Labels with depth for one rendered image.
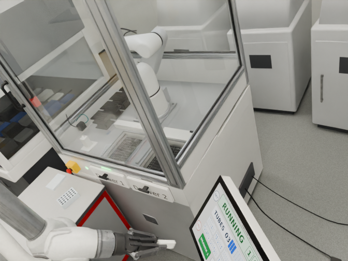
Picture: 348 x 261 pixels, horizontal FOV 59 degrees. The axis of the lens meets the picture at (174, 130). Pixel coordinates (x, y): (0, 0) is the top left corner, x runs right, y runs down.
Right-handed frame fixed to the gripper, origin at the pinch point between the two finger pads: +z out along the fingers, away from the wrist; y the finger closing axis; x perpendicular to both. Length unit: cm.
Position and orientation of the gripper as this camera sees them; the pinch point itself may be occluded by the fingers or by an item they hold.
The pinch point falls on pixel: (165, 244)
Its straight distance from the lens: 120.4
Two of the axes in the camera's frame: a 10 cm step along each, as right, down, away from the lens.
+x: -3.4, 8.4, 4.1
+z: 8.9, 1.6, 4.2
